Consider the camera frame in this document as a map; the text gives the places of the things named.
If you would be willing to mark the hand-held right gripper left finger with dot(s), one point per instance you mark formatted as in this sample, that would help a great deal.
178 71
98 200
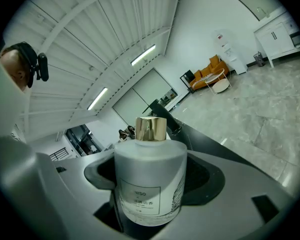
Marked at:
75 184

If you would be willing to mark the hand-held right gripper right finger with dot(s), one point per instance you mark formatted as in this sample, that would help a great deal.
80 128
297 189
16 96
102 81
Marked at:
230 216

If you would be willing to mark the white bottle with gold cap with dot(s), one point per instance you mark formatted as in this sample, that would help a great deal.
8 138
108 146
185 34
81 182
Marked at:
150 169

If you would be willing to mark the black metal railing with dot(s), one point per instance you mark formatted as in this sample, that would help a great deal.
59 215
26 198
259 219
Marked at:
60 154

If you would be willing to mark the black framed glass partition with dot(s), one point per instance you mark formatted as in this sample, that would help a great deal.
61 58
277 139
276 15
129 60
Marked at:
82 141

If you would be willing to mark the ceiling tube light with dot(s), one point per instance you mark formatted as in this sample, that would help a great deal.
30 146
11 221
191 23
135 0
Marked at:
143 55
97 99

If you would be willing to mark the grey roller blind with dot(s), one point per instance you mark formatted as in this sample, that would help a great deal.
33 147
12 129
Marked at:
132 104
155 86

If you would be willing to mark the black faucet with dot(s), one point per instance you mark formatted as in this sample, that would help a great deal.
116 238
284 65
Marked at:
170 124

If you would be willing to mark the round white side table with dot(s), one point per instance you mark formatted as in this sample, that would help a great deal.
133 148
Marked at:
218 84

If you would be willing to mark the orange sofa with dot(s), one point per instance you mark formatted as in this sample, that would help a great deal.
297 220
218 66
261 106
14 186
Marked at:
207 71

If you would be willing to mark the black mesh trash bin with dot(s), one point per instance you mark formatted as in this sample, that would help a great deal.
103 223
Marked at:
259 59

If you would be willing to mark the white water dispenser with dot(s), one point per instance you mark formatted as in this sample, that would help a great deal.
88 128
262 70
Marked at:
235 56

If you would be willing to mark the white vanity cabinet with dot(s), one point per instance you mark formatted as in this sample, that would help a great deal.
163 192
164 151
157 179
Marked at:
277 39

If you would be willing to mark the black head-mounted camera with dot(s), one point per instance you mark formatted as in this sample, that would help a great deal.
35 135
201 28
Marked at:
41 66

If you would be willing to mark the black metal frame shelf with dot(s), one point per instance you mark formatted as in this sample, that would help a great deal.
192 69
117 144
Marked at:
187 77

